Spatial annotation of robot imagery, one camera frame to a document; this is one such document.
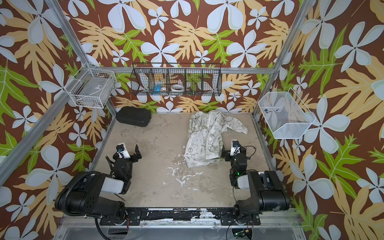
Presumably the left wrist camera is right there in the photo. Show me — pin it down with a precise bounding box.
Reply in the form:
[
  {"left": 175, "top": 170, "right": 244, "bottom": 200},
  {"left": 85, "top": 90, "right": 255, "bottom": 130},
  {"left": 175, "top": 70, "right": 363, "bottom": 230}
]
[{"left": 116, "top": 143, "right": 131, "bottom": 159}]

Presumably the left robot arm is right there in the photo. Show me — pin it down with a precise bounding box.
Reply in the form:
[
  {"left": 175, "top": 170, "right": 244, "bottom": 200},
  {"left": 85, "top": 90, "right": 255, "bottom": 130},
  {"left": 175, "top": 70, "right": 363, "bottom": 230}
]
[{"left": 55, "top": 143, "right": 142, "bottom": 222}]

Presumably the small green circuit board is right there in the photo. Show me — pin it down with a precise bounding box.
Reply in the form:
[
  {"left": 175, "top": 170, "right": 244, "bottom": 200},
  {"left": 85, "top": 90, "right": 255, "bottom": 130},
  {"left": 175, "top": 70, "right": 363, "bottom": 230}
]
[{"left": 232, "top": 229, "right": 253, "bottom": 240}]

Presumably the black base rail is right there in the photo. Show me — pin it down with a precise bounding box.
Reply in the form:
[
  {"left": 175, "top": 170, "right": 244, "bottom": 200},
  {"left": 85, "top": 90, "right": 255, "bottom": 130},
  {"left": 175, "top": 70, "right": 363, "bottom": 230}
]
[{"left": 100, "top": 207, "right": 261, "bottom": 227}]

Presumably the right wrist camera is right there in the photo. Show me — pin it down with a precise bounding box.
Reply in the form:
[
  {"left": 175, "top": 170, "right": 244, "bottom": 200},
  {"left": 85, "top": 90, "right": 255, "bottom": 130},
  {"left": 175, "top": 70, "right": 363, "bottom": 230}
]
[{"left": 230, "top": 140, "right": 241, "bottom": 156}]

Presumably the white green printed jacket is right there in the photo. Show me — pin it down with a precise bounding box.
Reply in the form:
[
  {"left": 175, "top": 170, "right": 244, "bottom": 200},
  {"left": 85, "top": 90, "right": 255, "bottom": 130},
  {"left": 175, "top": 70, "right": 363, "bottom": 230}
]
[{"left": 184, "top": 111, "right": 249, "bottom": 168}]

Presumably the black zippered case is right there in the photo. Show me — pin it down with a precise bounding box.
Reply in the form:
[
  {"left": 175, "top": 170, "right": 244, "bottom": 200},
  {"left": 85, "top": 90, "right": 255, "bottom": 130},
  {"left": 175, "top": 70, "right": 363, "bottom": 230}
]
[{"left": 116, "top": 107, "right": 152, "bottom": 127}]

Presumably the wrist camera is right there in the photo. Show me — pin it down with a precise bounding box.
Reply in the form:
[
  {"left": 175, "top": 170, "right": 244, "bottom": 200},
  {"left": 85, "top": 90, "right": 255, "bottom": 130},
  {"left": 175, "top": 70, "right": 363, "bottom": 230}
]
[
  {"left": 116, "top": 143, "right": 131, "bottom": 159},
  {"left": 230, "top": 140, "right": 241, "bottom": 156}
]

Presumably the white mesh basket right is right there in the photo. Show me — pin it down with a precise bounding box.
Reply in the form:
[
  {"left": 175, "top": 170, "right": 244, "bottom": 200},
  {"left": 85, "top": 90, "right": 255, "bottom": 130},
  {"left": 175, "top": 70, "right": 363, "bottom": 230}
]
[{"left": 258, "top": 88, "right": 316, "bottom": 140}]

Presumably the blue object in basket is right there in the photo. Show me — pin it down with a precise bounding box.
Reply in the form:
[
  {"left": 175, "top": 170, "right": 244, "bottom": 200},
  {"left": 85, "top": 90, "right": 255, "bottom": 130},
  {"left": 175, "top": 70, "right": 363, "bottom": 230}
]
[{"left": 153, "top": 85, "right": 162, "bottom": 93}]

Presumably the white tape roll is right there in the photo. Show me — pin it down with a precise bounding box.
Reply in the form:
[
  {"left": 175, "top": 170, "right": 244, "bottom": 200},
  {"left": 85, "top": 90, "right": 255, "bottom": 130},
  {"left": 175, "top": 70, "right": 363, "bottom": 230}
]
[{"left": 171, "top": 84, "right": 185, "bottom": 93}]

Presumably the black wire basket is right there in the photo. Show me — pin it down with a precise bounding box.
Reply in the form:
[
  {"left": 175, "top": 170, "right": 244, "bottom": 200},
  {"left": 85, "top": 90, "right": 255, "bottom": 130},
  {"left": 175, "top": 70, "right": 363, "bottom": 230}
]
[{"left": 130, "top": 63, "right": 223, "bottom": 96}]

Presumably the white wire basket left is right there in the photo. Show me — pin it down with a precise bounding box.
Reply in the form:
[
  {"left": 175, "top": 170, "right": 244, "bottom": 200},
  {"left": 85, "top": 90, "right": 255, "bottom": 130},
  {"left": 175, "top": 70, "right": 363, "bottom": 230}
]
[{"left": 66, "top": 68, "right": 117, "bottom": 109}]

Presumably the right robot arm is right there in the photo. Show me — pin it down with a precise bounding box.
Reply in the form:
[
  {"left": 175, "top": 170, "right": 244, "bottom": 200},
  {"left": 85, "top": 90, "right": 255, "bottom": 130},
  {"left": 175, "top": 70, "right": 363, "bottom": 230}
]
[{"left": 221, "top": 147, "right": 290, "bottom": 220}]

